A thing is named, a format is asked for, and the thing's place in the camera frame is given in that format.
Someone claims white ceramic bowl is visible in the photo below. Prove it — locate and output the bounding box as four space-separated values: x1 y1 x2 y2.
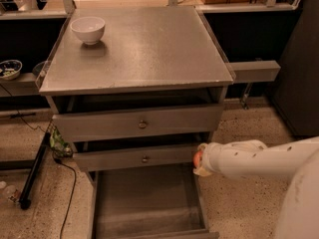
70 17 106 45

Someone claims black metal leg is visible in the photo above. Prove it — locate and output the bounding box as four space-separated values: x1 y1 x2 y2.
19 132 50 210

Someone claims patterned bowl on shelf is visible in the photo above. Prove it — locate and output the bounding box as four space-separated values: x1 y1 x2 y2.
0 60 23 81

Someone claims grey drawer cabinet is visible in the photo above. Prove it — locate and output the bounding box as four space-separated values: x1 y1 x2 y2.
40 6 233 233

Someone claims bottom open grey drawer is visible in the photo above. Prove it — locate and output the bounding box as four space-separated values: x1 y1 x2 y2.
88 163 219 239

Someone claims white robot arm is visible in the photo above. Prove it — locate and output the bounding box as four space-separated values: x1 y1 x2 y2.
193 136 319 239

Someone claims middle grey drawer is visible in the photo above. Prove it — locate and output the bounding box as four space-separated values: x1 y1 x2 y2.
74 143 201 171

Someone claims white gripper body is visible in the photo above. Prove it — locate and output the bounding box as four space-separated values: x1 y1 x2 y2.
201 142 221 172

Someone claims top grey drawer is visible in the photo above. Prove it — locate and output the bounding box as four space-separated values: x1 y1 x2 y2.
53 104 223 142

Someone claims black floor cable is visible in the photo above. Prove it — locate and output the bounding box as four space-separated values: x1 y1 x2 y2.
53 156 78 239

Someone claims grey side shelf left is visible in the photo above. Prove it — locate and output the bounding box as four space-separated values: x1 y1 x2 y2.
0 73 39 98

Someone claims green snack bag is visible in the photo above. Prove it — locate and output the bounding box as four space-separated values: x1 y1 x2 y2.
49 126 73 157

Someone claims red apple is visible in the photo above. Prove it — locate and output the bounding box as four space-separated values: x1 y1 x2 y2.
192 150 202 167

